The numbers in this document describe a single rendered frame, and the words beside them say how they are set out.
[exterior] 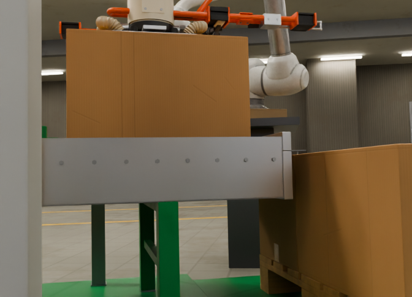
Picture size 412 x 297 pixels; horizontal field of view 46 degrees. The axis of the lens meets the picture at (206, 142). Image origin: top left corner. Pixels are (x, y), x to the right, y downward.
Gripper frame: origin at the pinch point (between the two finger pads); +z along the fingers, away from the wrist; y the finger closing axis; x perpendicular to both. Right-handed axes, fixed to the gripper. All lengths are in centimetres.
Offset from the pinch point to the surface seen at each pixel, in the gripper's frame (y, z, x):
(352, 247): 80, 56, -20
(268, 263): 95, -10, -20
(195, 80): 28.6, 20.0, 14.0
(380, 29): -281, -823, -604
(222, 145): 51, 34, 9
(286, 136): 49, 34, -12
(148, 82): 29.8, 20.2, 29.6
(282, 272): 96, 4, -20
